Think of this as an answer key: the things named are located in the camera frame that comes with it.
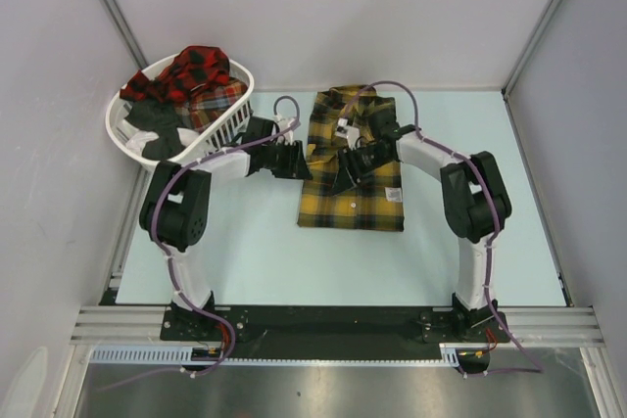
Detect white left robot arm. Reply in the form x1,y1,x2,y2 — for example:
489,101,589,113
139,114,312,340

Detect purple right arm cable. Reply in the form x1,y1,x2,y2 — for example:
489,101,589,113
342,81,545,380

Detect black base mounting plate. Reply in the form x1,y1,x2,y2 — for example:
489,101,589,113
160,303,510,361

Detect white garment in basket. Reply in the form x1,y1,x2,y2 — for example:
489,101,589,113
125,130,159,156

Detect red black checkered shirt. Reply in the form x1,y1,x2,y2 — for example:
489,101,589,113
120,46,230,104

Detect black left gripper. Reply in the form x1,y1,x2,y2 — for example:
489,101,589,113
261,140,313,180

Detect dark grey garment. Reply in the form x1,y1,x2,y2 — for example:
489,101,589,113
122,100,199,162

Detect red tan plaid shirt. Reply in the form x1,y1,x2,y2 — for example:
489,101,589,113
182,78,248,132

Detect white cable duct rail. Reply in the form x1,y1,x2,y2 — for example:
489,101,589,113
89,342,496,371

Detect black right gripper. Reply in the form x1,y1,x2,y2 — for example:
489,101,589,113
332,144,394,196

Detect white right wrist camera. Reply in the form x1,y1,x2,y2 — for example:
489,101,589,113
335,117,361,149

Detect aluminium frame rail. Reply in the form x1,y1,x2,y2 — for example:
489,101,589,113
70,305,166,346

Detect yellow plaid long sleeve shirt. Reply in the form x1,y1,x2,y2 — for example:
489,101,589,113
297,85,405,232

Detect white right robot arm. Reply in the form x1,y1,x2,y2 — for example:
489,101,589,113
331,111,512,341

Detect white plastic laundry basket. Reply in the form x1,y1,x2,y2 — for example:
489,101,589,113
105,59,255,172

